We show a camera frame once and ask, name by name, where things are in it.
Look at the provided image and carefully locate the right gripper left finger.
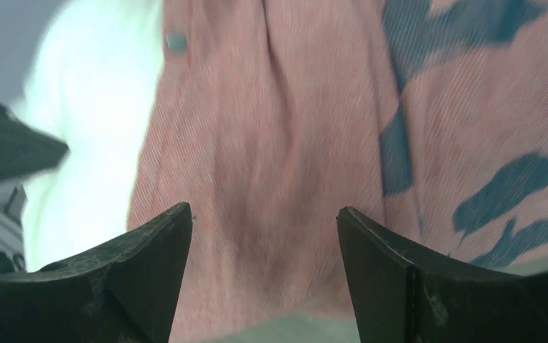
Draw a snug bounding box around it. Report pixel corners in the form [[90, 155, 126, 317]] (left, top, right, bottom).
[[0, 202, 192, 342]]

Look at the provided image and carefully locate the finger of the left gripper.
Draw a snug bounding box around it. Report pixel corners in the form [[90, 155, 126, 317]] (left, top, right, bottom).
[[0, 104, 68, 182]]

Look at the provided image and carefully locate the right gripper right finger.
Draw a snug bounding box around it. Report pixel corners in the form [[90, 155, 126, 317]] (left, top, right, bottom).
[[337, 207, 548, 343]]

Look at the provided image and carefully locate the white pillow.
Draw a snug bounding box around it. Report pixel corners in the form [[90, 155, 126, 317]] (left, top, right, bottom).
[[12, 1, 164, 272]]

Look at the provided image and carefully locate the pink printed pillowcase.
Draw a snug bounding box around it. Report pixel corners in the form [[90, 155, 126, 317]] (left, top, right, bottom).
[[128, 1, 548, 342]]

